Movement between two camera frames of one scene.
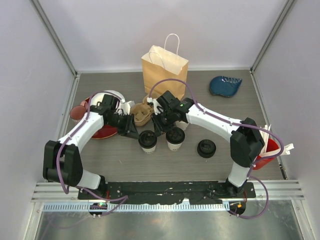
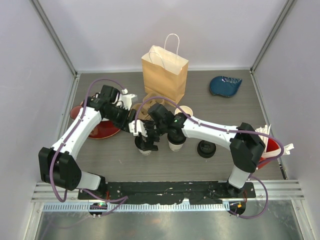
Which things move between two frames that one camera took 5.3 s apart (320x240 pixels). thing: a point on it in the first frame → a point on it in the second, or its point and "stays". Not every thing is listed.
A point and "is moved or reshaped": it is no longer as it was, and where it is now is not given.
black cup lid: x=147 y=139 is moved or reshaped
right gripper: x=158 y=128 → x=149 y=146
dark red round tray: x=105 y=130 stays
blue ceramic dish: x=224 y=86 stays
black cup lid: x=175 y=135 stays
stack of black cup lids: x=206 y=148 stays
